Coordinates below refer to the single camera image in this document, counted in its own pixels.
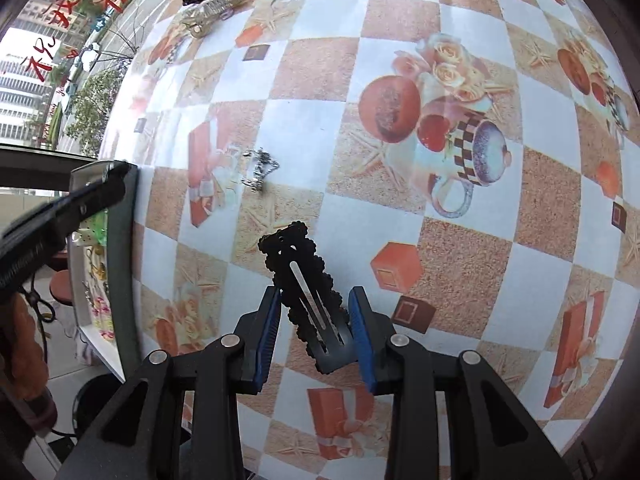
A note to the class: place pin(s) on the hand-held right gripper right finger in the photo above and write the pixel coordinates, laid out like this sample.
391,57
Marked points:
362,345

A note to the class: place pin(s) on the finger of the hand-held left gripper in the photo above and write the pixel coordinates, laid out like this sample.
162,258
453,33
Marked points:
100,192

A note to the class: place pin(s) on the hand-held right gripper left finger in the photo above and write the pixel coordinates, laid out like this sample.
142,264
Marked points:
266,342

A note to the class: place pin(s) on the white polka dot scrunchie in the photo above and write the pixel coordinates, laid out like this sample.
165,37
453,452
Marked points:
82,235

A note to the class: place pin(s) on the black snap hair clip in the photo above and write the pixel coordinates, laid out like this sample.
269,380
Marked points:
300,280

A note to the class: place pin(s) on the dark green jewelry box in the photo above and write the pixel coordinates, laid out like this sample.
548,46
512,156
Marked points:
127,260

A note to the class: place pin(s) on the person's left forearm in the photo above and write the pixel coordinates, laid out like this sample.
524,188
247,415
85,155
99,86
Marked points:
30,350

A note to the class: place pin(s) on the brown round stool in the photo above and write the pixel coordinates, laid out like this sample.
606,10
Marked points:
60,287

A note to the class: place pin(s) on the silver star rhinestone hair clip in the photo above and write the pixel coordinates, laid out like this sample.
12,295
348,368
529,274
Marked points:
89,295

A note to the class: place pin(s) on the checkered printed tablecloth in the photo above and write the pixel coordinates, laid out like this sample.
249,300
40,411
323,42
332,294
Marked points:
350,210

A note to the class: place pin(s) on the black round stool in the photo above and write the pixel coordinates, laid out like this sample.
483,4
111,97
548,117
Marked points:
95,400

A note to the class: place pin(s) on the translucent claw hair clip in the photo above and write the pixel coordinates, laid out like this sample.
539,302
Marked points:
215,10

